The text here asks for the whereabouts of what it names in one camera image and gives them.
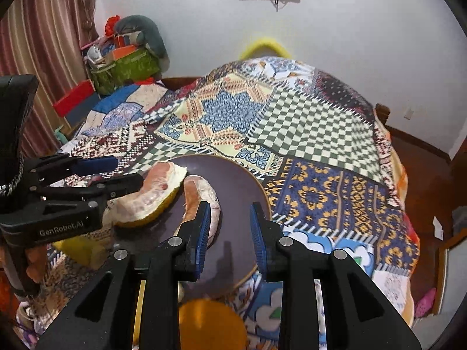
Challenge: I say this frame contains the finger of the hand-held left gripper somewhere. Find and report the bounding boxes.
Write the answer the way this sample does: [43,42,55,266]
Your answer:
[31,172,144,205]
[22,155,118,187]

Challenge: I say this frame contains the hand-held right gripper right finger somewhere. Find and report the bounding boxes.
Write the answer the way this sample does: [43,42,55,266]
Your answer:
[249,201,424,350]

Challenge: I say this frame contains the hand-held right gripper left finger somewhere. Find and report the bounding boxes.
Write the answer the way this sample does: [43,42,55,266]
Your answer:
[34,201,212,350]

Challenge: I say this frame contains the pomelo wedge with yellow peel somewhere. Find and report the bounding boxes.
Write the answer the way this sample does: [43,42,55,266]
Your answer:
[51,224,114,274]
[102,161,188,228]

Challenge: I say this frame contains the peeled pink pomelo segment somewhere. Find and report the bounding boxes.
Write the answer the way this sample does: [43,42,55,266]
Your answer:
[174,176,222,252]

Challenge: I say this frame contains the dark purple plate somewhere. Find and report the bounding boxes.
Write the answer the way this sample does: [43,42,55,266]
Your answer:
[109,154,272,296]

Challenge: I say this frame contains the large orange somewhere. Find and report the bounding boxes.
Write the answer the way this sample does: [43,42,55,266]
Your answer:
[178,298,249,350]

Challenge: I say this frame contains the person's left hand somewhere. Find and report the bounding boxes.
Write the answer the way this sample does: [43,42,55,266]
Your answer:
[25,242,50,285]

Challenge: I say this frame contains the red and blue box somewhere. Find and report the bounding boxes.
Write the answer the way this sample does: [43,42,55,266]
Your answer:
[53,79,102,128]

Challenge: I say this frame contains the green fabric bag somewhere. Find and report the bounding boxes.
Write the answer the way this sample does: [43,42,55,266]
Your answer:
[89,49,163,95]

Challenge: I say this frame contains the orange box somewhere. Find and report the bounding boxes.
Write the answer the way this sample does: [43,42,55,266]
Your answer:
[113,45,141,61]

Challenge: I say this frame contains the patchwork printed blanket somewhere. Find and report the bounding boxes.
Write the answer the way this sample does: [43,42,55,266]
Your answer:
[15,56,420,350]

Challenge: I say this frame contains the grey plush toy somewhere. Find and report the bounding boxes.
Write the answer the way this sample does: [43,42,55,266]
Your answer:
[114,15,170,70]

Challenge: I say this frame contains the striped brown curtain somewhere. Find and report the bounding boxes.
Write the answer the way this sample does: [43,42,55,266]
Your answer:
[0,0,99,157]

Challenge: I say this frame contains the pink slipper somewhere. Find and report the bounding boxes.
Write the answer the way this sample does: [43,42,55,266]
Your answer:
[414,287,436,318]

